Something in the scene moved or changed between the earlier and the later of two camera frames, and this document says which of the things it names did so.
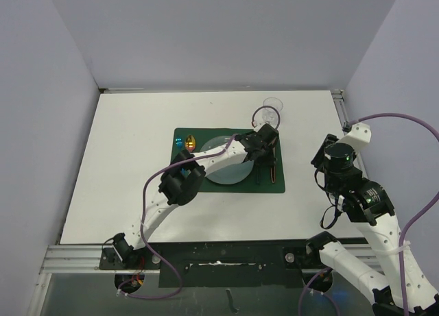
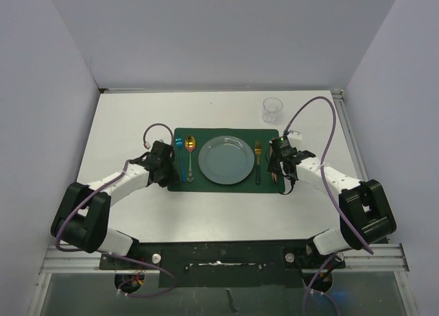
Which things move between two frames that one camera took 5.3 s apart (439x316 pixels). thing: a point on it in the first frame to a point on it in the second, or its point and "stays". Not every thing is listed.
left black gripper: x=268 y=160 to x=172 y=179
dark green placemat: x=193 y=140 stays
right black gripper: x=317 y=160 to x=274 y=166
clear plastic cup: x=269 y=114 stays
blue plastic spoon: x=178 y=141 stays
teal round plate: x=231 y=174 stays
